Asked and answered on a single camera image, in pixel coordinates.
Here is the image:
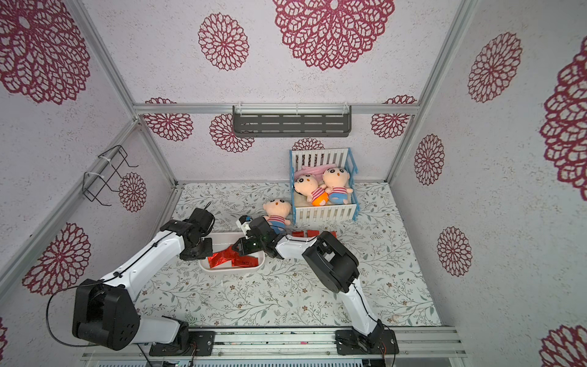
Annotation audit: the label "white plastic storage box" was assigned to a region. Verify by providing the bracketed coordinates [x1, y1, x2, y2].
[197, 232, 265, 275]

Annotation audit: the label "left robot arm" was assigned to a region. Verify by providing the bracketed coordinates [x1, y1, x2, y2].
[72, 208, 215, 354]

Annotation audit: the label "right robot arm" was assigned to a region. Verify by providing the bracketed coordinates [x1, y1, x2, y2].
[232, 216, 385, 351]

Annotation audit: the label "plush doll blue pants outside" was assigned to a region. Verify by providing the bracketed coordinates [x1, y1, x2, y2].
[263, 199, 292, 234]

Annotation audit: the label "plush doll orange pants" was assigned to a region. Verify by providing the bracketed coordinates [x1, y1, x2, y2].
[293, 174, 329, 206]

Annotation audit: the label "blue white toy crib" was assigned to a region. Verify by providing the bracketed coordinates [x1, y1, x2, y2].
[290, 148, 359, 225]

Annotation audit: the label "pink pillow in crib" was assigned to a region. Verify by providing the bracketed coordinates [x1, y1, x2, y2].
[294, 164, 337, 180]

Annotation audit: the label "plush doll blue pants crib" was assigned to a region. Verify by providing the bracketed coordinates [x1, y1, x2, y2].
[323, 168, 353, 205]

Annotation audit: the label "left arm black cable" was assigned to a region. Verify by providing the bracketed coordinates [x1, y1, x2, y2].
[45, 200, 212, 349]

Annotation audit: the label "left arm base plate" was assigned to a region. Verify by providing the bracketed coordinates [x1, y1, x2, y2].
[148, 330, 216, 357]

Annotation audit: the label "aluminium front rail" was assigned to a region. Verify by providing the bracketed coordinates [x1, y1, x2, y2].
[83, 327, 467, 362]

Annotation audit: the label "black wire wall rack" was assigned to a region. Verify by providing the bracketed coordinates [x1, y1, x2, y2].
[81, 145, 138, 207]

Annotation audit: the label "grey wall shelf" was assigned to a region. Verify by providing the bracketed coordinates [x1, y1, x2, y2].
[232, 105, 353, 138]

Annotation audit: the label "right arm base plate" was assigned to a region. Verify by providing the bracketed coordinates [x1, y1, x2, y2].
[335, 329, 400, 356]

